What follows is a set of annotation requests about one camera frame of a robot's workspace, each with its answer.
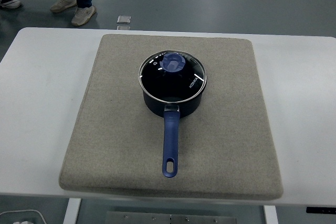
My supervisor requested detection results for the glass lid with blue knob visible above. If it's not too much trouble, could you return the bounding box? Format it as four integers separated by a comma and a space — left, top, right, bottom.
138, 50, 208, 103

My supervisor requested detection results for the beige fabric mat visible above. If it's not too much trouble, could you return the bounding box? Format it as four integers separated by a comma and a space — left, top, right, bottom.
58, 34, 285, 200

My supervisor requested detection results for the grey metal plate with screws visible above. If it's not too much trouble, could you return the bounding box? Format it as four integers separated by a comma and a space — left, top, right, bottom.
106, 210, 238, 224

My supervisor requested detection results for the white table leg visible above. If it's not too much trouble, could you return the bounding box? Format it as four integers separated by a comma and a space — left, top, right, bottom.
264, 205, 279, 224
62, 197, 82, 224

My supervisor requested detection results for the black box under table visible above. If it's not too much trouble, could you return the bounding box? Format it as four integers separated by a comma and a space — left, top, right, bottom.
306, 206, 336, 214

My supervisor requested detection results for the dark pot with blue handle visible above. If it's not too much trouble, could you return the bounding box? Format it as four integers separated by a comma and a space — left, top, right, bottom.
142, 82, 205, 179

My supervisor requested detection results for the white cable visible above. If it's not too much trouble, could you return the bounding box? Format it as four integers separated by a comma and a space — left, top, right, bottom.
0, 209, 46, 224

